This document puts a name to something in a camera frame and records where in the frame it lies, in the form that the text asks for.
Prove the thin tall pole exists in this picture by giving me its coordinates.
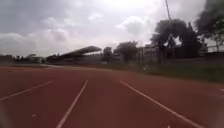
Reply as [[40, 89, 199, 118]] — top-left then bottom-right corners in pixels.
[[164, 0, 173, 22]]

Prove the cluster of grey buildings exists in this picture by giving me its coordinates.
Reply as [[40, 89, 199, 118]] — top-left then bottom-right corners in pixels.
[[135, 44, 160, 63]]

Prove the group of large dark trees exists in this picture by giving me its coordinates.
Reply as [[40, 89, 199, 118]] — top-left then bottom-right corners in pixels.
[[101, 0, 224, 64]]

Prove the row of distant low buildings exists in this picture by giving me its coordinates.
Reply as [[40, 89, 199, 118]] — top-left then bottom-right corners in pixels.
[[0, 53, 47, 65]]

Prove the long low grandstand building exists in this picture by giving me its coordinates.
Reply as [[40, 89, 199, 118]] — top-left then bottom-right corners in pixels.
[[46, 45, 103, 64]]

